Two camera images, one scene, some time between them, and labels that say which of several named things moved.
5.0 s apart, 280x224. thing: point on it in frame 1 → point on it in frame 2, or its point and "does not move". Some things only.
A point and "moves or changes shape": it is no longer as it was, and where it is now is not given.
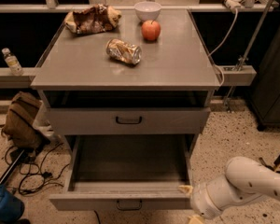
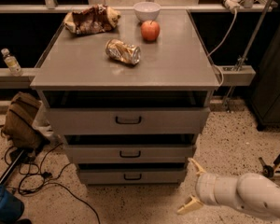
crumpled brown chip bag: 95,18 does not move
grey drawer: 127,172 moves or changes shape
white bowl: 147,10 does not move
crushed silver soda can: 122,50 does not move
